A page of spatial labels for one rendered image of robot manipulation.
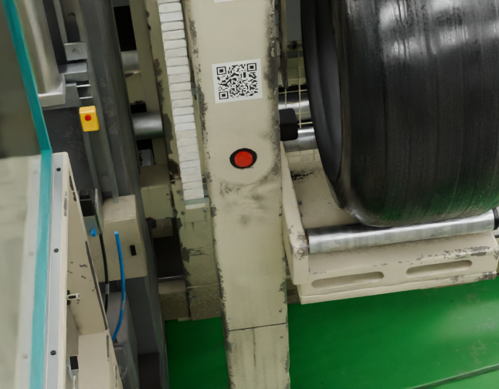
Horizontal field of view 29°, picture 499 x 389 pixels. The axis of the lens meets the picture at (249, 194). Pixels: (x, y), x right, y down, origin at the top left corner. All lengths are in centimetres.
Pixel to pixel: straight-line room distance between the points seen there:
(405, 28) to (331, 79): 53
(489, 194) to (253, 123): 39
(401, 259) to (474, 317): 109
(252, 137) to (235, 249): 26
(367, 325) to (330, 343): 12
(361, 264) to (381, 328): 104
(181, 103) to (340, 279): 45
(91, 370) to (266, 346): 53
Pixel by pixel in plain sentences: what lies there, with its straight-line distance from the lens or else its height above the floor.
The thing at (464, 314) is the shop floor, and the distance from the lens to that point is 280.
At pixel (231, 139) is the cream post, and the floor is 111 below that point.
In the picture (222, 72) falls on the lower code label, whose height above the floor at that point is 124.
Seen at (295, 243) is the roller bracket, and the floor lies 95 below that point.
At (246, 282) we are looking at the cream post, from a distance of 183.
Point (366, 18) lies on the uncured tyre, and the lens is 139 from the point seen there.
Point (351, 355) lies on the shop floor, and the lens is 268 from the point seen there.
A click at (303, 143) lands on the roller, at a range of 189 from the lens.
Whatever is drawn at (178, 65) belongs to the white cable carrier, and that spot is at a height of 125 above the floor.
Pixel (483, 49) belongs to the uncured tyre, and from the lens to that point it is 141.
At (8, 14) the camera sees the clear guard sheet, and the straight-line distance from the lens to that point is 121.
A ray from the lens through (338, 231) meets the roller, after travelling 169.
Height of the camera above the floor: 211
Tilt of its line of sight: 42 degrees down
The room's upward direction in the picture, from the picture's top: 4 degrees counter-clockwise
